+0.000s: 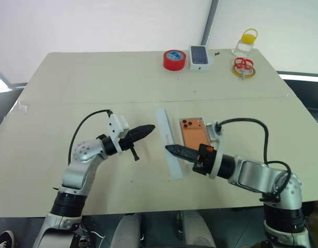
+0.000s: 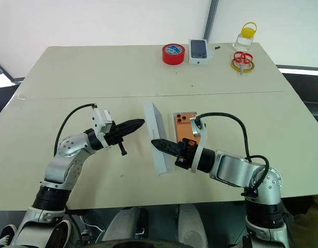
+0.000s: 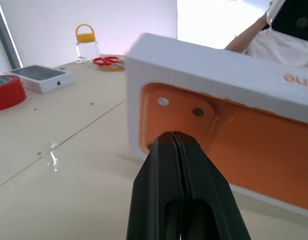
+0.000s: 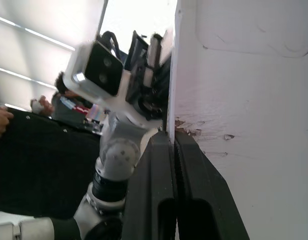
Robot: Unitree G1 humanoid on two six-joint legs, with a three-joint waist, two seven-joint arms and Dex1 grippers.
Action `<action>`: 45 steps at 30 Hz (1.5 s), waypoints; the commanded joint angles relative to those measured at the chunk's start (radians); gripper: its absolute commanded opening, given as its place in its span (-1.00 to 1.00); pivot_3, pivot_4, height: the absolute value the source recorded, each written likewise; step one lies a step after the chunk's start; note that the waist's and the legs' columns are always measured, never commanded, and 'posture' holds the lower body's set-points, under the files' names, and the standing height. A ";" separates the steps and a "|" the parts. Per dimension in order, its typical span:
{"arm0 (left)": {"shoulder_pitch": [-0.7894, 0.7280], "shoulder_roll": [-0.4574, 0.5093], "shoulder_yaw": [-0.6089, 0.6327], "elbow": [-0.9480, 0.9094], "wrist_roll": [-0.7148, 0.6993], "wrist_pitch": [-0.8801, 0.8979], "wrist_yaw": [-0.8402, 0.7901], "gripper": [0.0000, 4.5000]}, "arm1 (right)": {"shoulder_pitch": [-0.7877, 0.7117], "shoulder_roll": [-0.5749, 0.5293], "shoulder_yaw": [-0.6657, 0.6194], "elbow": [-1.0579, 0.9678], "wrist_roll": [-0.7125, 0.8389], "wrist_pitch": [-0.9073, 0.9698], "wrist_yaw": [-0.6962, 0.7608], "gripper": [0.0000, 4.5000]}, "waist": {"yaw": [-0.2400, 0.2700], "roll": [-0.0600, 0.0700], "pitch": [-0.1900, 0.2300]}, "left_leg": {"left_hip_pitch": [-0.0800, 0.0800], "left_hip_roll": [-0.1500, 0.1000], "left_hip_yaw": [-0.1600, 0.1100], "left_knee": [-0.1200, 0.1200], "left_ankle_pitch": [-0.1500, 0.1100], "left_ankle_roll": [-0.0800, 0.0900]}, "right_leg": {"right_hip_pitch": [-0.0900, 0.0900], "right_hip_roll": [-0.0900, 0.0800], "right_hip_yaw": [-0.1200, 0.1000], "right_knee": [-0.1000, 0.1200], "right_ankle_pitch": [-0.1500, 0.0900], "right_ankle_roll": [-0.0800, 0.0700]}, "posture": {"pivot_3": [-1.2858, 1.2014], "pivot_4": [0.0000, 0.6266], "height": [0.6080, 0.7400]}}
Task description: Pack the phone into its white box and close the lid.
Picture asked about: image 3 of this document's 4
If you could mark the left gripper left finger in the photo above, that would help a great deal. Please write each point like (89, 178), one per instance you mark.
(156, 187)

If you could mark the person's white shirt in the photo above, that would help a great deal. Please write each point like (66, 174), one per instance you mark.
(281, 50)

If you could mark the boxed phone with blue picture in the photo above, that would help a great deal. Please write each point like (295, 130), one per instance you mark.
(41, 81)

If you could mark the yellow tape roll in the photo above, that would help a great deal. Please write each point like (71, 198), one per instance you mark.
(111, 68)

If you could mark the white phone box lid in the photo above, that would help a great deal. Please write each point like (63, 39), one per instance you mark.
(244, 150)

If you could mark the red tape roll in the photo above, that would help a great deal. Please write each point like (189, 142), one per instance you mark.
(7, 95)

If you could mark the clear jar with yellow lid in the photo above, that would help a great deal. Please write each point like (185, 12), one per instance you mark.
(87, 51)

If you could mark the grey metal pole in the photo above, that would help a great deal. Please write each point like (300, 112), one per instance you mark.
(4, 32)

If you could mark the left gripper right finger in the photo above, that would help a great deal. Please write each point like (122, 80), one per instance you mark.
(208, 195)

